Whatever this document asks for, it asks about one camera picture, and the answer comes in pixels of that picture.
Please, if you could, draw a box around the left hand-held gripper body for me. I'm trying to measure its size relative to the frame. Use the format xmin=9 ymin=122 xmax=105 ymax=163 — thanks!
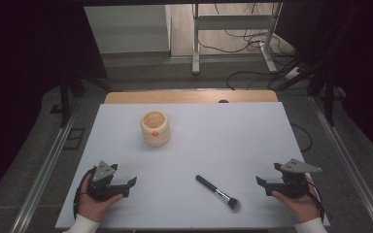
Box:
xmin=86 ymin=160 xmax=120 ymax=202

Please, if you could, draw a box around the black tripod stand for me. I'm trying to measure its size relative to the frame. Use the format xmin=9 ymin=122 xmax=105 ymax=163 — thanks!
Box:
xmin=267 ymin=57 xmax=346 ymax=127
xmin=49 ymin=69 xmax=116 ymax=128

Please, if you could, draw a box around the white table mat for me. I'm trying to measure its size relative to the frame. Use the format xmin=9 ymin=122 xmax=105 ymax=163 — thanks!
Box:
xmin=55 ymin=102 xmax=331 ymax=230

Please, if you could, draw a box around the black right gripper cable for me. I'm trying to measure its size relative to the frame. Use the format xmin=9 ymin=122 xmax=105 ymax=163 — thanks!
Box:
xmin=305 ymin=180 xmax=325 ymax=222

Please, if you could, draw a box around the tangle of black floor cables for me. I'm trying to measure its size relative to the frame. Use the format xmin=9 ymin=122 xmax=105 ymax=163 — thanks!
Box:
xmin=196 ymin=3 xmax=294 ymax=56

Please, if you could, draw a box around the white power strip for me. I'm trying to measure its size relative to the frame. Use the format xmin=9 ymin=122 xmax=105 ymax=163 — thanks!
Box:
xmin=285 ymin=66 xmax=303 ymax=81

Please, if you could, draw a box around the person's right hand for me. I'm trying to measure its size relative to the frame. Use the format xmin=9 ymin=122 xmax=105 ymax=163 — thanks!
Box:
xmin=270 ymin=176 xmax=322 ymax=224

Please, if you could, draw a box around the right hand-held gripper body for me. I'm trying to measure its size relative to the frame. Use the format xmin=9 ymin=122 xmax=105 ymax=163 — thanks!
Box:
xmin=271 ymin=158 xmax=323 ymax=199

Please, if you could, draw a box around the aluminium floor rail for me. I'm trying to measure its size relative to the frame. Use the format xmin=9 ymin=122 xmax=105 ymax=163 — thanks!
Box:
xmin=11 ymin=100 xmax=83 ymax=233
xmin=308 ymin=95 xmax=373 ymax=233

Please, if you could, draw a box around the white metal stand frame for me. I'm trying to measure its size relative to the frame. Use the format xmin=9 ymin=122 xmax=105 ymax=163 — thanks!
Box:
xmin=191 ymin=3 xmax=285 ymax=76

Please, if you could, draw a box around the person's left hand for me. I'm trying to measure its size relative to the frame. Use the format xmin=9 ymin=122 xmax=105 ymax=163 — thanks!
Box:
xmin=77 ymin=174 xmax=124 ymax=222

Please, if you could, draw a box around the cream cup with red mark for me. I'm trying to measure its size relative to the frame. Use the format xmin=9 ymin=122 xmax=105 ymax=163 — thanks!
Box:
xmin=139 ymin=111 xmax=171 ymax=149

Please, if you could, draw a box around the black makeup brush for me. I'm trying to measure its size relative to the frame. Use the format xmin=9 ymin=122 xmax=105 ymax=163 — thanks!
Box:
xmin=195 ymin=174 xmax=242 ymax=214

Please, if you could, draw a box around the black curtain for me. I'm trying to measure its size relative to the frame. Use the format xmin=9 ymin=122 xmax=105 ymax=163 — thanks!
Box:
xmin=274 ymin=0 xmax=373 ymax=169
xmin=0 ymin=0 xmax=109 ymax=208

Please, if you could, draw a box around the white cabinet panel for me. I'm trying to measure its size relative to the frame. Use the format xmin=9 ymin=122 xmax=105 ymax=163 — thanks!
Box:
xmin=84 ymin=4 xmax=172 ymax=55

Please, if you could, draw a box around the thin black cable beside table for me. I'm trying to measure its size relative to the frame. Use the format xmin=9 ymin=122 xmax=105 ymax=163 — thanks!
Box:
xmin=290 ymin=122 xmax=314 ymax=153

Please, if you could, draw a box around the wooden table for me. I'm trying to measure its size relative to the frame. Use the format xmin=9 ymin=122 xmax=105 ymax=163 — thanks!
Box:
xmin=104 ymin=90 xmax=280 ymax=105

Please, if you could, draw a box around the black floor plate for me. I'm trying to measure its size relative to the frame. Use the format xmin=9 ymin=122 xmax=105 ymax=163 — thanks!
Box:
xmin=62 ymin=127 xmax=86 ymax=150

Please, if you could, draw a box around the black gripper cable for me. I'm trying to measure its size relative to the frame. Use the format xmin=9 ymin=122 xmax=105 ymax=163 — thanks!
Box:
xmin=305 ymin=180 xmax=325 ymax=222
xmin=73 ymin=166 xmax=97 ymax=220

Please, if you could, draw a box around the black looped floor cable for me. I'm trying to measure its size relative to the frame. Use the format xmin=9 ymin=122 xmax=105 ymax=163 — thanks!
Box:
xmin=225 ymin=71 xmax=275 ymax=91

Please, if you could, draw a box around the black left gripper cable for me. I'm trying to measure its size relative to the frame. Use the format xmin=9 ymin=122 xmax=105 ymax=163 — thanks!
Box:
xmin=73 ymin=166 xmax=97 ymax=220

